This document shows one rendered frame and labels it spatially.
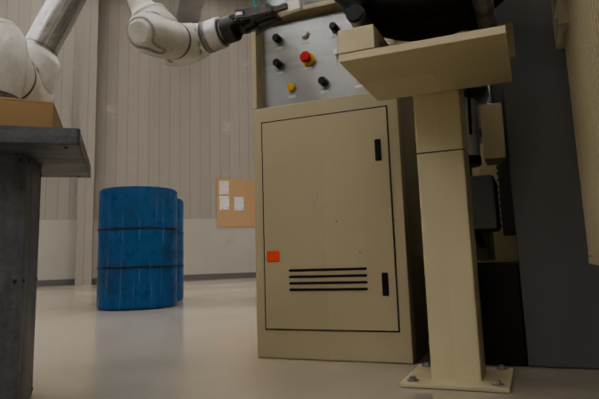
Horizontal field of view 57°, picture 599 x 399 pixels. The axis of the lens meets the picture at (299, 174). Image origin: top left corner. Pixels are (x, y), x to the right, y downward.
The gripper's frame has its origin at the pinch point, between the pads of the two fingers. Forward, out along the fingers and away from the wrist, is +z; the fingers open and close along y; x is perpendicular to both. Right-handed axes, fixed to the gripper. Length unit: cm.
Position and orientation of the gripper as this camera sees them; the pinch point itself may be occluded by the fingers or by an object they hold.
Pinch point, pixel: (289, 7)
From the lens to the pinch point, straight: 154.5
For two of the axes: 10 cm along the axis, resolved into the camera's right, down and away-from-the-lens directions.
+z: 9.1, -2.2, -3.5
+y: 3.9, 1.3, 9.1
